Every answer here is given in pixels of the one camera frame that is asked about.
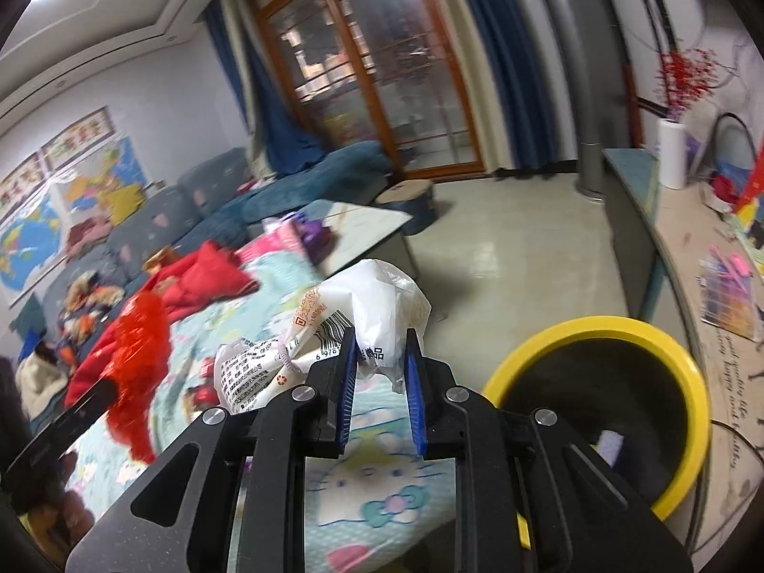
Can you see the pink striped cloth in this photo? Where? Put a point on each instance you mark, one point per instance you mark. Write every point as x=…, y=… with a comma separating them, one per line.
x=283, y=236

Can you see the blue sofa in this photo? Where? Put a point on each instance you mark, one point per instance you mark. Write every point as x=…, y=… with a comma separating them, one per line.
x=197, y=215

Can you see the grey tower air conditioner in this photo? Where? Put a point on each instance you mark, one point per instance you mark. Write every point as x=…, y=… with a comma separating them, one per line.
x=567, y=71

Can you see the wooden framed glass door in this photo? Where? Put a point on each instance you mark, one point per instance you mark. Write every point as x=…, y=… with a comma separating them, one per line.
x=370, y=71

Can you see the grey coffee table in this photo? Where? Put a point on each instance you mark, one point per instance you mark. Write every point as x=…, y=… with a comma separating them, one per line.
x=370, y=221

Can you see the red shiny wrapper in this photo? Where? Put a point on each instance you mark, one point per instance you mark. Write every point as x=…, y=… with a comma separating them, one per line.
x=140, y=358

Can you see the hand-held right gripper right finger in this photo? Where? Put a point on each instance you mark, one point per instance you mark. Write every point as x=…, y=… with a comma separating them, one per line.
x=416, y=397

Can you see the cartoon cat printed blanket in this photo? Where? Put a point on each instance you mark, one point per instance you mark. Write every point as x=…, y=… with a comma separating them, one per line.
x=382, y=489

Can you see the blue curtain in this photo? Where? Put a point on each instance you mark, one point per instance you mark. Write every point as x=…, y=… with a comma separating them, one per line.
x=501, y=71
x=280, y=125

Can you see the beige curtain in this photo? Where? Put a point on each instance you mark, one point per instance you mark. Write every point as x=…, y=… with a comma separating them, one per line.
x=453, y=71

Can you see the red jacket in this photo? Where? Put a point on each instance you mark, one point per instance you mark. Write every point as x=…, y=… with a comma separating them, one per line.
x=203, y=277

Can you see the world map poster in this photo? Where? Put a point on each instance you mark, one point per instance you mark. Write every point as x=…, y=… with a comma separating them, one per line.
x=27, y=245

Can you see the yellow rimmed black bin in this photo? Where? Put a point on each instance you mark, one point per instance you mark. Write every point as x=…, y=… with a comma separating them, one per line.
x=597, y=325

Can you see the pile of clothes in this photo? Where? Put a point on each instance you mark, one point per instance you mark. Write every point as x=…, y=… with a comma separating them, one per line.
x=89, y=304

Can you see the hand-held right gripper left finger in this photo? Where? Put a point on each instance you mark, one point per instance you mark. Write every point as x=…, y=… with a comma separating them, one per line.
x=349, y=394

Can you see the grey television cabinet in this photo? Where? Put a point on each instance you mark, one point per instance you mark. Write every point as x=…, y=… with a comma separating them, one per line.
x=674, y=250

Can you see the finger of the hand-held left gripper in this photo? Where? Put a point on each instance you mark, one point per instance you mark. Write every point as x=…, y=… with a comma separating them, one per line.
x=89, y=410

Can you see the white paper roll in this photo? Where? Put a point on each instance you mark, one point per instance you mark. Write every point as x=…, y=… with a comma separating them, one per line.
x=671, y=155

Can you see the round stool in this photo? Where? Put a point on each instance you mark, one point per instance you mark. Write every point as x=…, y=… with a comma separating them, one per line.
x=406, y=197

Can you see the country map poster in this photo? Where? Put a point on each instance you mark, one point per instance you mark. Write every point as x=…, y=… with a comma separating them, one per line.
x=101, y=179

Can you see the pale paper scrap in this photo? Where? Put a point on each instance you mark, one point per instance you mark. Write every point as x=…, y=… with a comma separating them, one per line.
x=610, y=446

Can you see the colourful pen pouch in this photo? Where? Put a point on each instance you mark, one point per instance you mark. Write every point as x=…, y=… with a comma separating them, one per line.
x=731, y=295

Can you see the purple bag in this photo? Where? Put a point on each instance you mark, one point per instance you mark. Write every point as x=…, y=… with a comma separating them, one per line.
x=316, y=236

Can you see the white plastic wrapper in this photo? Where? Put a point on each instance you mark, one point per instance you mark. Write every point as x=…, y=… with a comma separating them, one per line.
x=373, y=298

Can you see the white coat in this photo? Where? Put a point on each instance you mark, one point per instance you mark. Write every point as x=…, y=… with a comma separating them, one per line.
x=39, y=379

